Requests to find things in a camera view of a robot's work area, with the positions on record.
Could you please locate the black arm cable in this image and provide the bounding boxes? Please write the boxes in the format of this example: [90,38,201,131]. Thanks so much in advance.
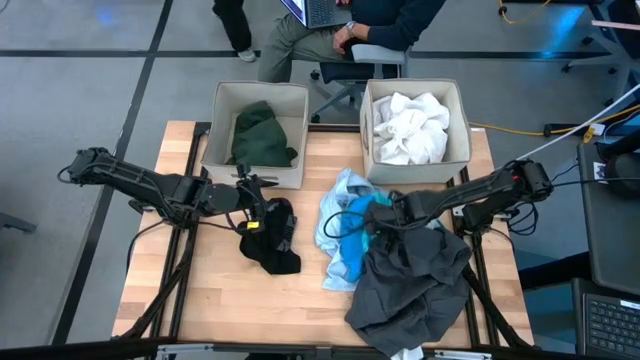
[124,218,174,276]

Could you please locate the black round object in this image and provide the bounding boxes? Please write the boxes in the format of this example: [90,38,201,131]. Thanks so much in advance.
[602,152,640,199]

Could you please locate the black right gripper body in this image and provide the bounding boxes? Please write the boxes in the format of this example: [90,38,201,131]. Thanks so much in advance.
[367,192,417,237]

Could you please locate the grey swivel chair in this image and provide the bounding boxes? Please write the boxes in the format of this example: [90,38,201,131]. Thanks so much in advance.
[560,0,640,109]

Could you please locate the black garment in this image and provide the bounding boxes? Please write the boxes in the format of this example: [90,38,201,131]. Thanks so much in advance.
[238,197,303,276]

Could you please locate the grey office chair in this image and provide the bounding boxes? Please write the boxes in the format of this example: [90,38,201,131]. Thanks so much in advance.
[309,43,411,124]

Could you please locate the blue and turquoise garment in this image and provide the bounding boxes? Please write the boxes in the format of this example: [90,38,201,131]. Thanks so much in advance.
[338,192,395,284]

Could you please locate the person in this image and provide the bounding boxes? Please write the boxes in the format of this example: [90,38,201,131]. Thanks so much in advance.
[257,0,448,84]
[212,0,257,64]

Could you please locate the green knitted garment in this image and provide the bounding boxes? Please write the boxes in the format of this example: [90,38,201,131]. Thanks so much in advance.
[225,100,299,169]

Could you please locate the dark grey desk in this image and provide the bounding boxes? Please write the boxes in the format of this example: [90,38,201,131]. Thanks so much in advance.
[577,142,640,296]

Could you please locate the white crumpled garment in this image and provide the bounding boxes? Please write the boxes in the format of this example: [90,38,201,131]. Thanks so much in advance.
[370,91,451,166]

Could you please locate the grey open laptop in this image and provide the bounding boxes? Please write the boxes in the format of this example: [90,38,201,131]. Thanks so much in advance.
[279,0,354,30]

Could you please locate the light patterned garment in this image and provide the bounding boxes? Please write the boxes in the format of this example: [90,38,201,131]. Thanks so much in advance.
[314,167,397,293]

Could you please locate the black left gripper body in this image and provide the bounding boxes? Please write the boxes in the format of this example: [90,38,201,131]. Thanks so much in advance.
[233,173,279,224]

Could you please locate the person's hand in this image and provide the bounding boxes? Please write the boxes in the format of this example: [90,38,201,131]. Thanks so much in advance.
[332,23,357,55]

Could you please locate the beige fabric bin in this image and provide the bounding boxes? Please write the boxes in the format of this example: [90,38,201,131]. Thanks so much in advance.
[201,80,310,190]
[358,77,473,185]

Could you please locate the white cable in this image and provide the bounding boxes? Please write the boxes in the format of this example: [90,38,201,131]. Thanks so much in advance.
[514,82,640,162]

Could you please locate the black base cable loops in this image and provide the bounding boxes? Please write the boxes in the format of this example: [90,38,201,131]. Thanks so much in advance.
[505,199,540,237]

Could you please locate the long yellow cable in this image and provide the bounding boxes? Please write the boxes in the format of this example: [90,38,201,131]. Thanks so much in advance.
[468,102,640,139]

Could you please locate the black laptop keyboard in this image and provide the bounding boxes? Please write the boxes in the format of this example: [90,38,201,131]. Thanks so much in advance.
[572,277,640,359]

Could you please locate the short yellow cable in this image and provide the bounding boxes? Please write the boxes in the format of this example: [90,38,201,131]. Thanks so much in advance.
[497,0,552,26]

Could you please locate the dark grey garment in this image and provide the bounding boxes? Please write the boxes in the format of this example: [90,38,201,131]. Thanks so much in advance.
[344,225,474,357]

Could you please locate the white cloth piece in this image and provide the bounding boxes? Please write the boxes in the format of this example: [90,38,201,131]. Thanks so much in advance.
[389,345,425,360]

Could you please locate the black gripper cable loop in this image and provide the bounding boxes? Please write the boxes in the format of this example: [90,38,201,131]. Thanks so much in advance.
[323,209,382,240]

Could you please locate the black table frame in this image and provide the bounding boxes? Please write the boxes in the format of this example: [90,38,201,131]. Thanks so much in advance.
[0,121,640,360]

